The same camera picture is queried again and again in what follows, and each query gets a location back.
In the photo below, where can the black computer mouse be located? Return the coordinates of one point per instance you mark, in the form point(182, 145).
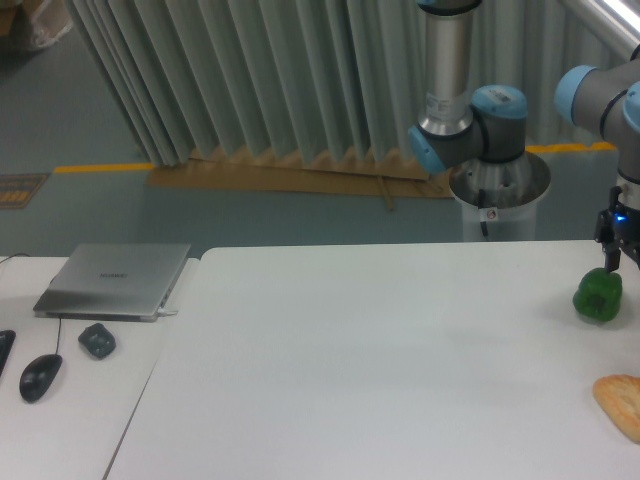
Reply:
point(38, 376)

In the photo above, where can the black keyboard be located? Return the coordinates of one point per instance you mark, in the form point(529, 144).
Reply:
point(7, 339)

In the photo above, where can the silver closed laptop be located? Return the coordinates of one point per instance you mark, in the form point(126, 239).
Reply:
point(114, 281)

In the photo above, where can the white usb plug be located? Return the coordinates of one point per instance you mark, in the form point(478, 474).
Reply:
point(166, 313)

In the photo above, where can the clear plastic bag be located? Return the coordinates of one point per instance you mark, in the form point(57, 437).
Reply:
point(48, 21)

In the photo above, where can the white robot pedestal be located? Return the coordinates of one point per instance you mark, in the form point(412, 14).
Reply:
point(499, 201)

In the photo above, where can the grey green curtain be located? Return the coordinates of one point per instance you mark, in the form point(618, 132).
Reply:
point(305, 75)

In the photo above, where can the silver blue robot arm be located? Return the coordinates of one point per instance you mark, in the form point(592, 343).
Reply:
point(479, 137)

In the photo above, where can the dark grey small puck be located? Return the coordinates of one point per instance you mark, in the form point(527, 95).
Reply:
point(98, 341)

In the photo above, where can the green bell pepper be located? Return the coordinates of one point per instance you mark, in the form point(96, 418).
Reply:
point(598, 295)

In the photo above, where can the brown cardboard sheet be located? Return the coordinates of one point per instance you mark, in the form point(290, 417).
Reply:
point(391, 178)

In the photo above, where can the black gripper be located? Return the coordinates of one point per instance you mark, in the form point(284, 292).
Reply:
point(617, 231)

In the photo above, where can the orange bread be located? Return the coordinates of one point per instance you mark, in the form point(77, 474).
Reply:
point(618, 396)

